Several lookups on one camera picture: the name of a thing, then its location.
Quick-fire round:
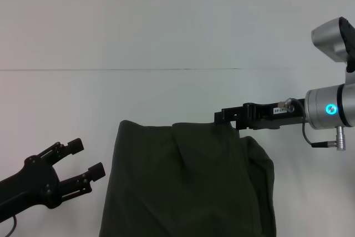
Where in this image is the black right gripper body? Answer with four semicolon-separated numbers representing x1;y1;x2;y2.
234;98;308;132

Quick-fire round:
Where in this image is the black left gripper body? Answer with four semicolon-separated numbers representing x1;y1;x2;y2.
0;155;62;216

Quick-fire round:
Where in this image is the dark green shirt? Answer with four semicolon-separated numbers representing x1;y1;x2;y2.
99;119;277;237

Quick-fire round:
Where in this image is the small translucent right gripper plug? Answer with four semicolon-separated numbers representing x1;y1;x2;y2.
278;97;296;113

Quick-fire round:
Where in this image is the thin left arm cable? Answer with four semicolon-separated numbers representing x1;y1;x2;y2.
0;214;19;237

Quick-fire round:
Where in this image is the thin arm cable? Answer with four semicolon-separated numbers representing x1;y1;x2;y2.
293;97;338;149
0;214;19;237

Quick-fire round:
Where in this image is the thin right arm cable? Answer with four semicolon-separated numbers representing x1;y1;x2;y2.
293;97;338;149

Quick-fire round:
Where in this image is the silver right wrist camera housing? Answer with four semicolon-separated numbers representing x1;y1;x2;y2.
310;17;355;73

